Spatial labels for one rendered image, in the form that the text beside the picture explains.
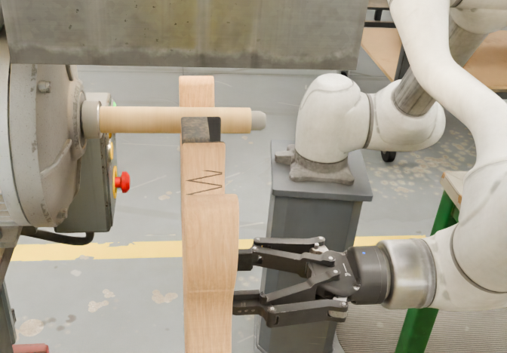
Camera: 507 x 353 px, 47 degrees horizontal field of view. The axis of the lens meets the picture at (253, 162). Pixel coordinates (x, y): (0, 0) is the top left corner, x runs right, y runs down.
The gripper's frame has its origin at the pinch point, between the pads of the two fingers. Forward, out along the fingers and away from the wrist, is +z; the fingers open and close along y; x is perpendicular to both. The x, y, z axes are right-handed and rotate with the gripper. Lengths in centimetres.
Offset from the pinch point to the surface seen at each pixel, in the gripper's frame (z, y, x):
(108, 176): 16.8, 29.6, -3.1
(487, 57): -174, 241, -62
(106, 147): 16.8, 29.5, 2.5
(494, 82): -160, 207, -62
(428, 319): -56, 41, -54
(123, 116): 11.8, 8.3, 18.9
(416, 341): -55, 41, -61
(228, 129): -0.6, 7.9, 17.3
